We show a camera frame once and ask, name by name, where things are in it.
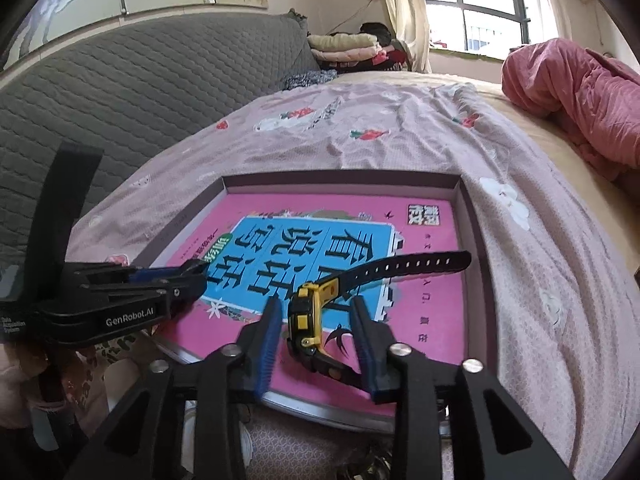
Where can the floral pajama clothing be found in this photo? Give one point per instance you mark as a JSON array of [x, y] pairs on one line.
[[115, 370]]

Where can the dark patterned cloth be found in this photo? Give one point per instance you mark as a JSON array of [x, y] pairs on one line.
[[310, 79]]

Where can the cream curtain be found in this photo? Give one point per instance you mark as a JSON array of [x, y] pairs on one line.
[[405, 5]]

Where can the pink quilt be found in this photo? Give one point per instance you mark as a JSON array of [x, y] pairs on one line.
[[575, 85]]

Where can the pink strawberry print bedsheet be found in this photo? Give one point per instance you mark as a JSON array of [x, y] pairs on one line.
[[400, 135]]

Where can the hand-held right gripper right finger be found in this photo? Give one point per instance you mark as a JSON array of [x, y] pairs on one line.
[[367, 355]]

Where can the person's left forearm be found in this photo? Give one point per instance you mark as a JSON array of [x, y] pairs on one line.
[[17, 375]]

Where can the pink folded blanket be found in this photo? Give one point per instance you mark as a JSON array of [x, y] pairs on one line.
[[345, 56]]

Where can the shallow grey cardboard box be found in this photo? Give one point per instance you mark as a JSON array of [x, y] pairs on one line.
[[480, 285]]

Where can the grey quilted headboard cover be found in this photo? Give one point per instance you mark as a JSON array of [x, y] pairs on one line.
[[125, 85]]

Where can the black cloth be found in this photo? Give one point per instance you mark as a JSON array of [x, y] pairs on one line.
[[375, 31]]

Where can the cream folded blanket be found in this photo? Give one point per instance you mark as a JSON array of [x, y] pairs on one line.
[[340, 41]]

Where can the black red garment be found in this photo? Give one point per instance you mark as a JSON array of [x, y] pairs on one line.
[[395, 57]]

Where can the black yellow wrist watch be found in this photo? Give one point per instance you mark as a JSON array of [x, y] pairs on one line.
[[305, 315]]

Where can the pink book with blue panel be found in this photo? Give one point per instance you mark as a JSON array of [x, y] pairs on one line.
[[425, 310]]

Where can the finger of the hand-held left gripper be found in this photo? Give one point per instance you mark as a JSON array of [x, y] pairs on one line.
[[185, 297], [152, 274]]

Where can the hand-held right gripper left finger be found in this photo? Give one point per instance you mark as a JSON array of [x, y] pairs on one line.
[[265, 352]]

